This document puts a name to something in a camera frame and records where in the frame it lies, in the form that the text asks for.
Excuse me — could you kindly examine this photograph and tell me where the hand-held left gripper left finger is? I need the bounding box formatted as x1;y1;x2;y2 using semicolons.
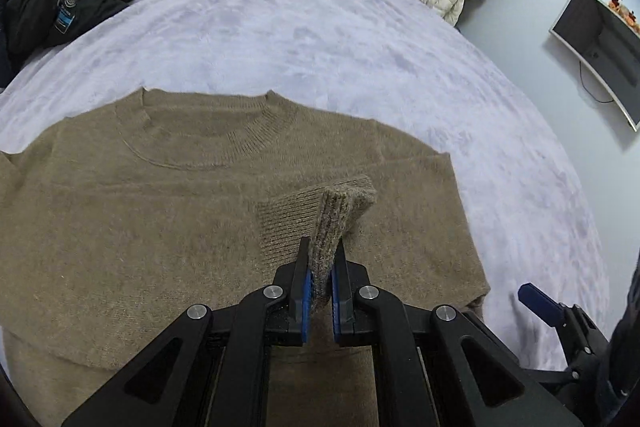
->
61;236;314;427

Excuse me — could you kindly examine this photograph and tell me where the black television cable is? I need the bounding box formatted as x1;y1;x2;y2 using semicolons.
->
578;60;615;104

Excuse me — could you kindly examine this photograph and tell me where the brown knit sweater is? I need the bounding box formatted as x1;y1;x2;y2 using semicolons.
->
0;88;492;427

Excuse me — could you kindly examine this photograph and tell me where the orange flower decoration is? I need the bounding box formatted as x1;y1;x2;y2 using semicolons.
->
607;0;640;34

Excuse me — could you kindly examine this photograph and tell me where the lavender fleece blanket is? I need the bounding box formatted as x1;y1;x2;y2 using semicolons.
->
0;0;615;374

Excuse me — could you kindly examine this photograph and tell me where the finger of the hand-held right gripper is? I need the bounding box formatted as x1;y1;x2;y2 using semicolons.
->
517;283;609;371

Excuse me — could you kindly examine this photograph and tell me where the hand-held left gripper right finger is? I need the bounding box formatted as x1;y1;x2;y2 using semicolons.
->
330;241;585;427

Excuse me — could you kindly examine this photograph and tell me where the wall-mounted television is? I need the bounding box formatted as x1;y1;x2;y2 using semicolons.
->
548;0;640;133

